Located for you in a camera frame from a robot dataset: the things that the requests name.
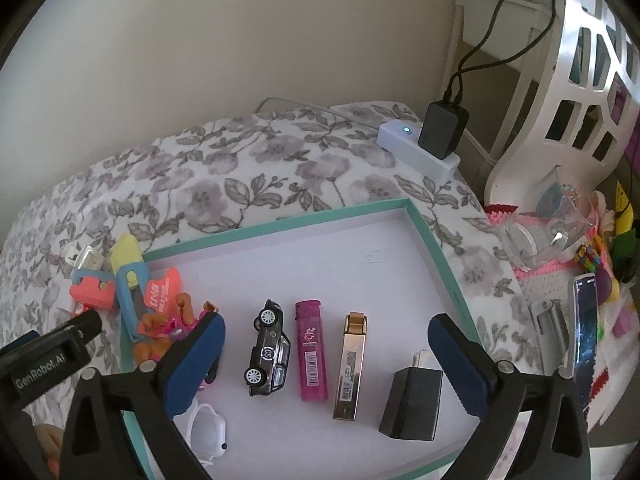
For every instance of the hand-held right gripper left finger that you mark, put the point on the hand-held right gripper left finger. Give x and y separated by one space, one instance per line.
197 360

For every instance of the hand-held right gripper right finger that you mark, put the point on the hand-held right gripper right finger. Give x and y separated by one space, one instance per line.
457 360

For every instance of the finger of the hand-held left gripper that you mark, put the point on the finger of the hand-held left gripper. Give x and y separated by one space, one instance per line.
85 324

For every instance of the pink toy figure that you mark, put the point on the pink toy figure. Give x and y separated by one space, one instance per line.
172 327

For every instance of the orange toy figure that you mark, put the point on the orange toy figure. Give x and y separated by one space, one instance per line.
150 345

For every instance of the black charger plug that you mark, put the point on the black charger plug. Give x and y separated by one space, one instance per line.
412 402

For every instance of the black toy car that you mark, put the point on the black toy car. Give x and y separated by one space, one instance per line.
267 347

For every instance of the gold lighter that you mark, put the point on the gold lighter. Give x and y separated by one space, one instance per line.
351 365

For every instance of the magenta lighter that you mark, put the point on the magenta lighter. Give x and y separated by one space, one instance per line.
312 355

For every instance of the teal-edged white box lid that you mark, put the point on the teal-edged white box lid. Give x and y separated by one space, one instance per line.
350 260

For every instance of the person's left hand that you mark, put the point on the person's left hand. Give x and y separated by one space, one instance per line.
50 447

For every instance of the orange red clip toy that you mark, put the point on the orange red clip toy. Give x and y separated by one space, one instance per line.
92 292

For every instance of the white usb adapter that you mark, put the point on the white usb adapter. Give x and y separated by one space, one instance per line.
85 258

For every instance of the yellow blue clip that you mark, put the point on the yellow blue clip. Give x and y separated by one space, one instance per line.
127 270

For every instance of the coral paper tag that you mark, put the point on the coral paper tag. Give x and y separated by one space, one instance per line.
162 292

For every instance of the silver metal clip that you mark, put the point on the silver metal clip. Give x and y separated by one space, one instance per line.
550 332

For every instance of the pink knitted mat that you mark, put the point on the pink knitted mat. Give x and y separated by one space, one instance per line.
615 340

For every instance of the clear plastic cup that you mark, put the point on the clear plastic cup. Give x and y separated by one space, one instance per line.
550 230

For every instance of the white power strip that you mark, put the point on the white power strip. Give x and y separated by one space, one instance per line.
400 142

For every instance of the black power adapter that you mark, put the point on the black power adapter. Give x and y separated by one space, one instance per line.
442 130

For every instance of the white plastic chair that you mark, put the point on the white plastic chair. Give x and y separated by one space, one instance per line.
550 125

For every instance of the white shelf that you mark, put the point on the white shelf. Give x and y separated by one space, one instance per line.
500 20

